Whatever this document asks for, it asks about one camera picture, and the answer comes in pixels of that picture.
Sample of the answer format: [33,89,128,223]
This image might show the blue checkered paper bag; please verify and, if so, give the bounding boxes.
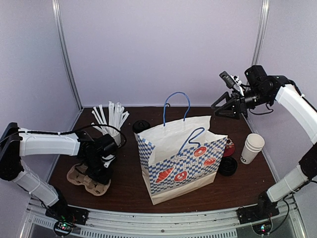
[133,92,228,206]

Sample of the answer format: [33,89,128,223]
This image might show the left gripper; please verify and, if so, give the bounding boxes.
[83,155,114,185]

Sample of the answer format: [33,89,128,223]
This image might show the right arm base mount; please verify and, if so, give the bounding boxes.
[236,205,279,224]

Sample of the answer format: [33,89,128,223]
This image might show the aluminium front rail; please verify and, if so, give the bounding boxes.
[19,195,308,238]

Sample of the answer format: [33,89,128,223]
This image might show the red floral plate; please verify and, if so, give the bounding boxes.
[223,138,235,157]

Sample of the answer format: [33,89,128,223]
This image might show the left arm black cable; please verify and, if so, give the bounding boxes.
[0,124,126,149]

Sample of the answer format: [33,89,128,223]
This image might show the stack of paper cups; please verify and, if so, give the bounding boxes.
[240,133,265,164]

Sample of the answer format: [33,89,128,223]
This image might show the cardboard cup carrier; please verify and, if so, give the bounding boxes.
[66,164,111,196]

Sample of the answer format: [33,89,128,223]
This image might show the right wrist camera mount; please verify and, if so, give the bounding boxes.
[219,71,245,96]

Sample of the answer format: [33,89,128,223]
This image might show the paper cup holding straws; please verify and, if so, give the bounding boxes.
[91,101,129,146]

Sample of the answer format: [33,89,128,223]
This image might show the stack of black lids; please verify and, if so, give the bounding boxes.
[218,157,238,177]

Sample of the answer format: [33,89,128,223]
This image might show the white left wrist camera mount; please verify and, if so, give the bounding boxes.
[102,155,116,168]

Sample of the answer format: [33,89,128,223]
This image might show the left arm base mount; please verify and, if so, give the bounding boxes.
[45,206,89,225]

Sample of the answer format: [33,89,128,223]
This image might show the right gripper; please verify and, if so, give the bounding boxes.
[212,87,272,119]

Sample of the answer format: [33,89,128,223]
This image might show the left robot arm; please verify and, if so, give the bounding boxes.
[0,122,125,220]

